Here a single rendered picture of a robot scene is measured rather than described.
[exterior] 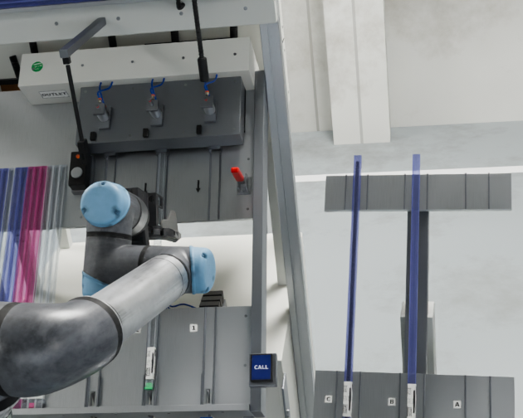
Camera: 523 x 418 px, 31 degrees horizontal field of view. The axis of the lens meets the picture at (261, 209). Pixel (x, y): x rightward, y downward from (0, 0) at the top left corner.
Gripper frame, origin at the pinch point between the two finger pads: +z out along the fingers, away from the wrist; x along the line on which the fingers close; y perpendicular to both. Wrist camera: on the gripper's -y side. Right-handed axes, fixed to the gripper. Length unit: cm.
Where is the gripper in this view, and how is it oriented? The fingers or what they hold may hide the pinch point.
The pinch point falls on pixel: (157, 240)
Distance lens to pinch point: 185.8
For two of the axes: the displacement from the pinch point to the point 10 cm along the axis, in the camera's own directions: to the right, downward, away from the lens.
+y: -0.3, -9.9, 1.6
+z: 1.5, 1.5, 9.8
